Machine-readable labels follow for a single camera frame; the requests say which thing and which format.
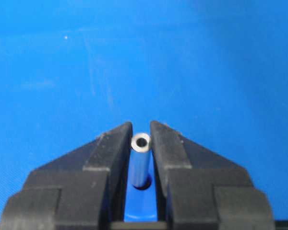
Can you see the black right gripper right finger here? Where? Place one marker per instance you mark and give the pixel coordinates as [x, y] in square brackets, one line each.
[197, 189]

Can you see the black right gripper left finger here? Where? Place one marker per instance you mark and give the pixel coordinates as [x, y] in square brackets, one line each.
[81, 190]

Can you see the silver metal shaft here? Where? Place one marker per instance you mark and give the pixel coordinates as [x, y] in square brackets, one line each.
[139, 159]

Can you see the blue mat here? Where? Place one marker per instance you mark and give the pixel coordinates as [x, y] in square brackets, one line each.
[214, 70]

